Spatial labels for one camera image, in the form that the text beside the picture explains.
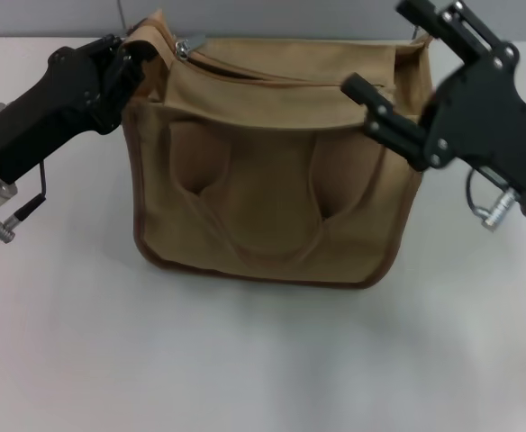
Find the silver metal zipper pull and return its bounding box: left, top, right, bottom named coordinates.
left=175, top=30, right=208, bottom=62

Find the khaki canvas food bag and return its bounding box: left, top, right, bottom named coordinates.
left=121, top=7, right=438, bottom=289

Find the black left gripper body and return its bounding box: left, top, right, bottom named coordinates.
left=0, top=46, right=107, bottom=186

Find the right gripper cable with connector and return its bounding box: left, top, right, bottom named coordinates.
left=465, top=166, right=519, bottom=231

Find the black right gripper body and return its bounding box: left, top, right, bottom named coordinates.
left=418, top=42, right=526, bottom=212

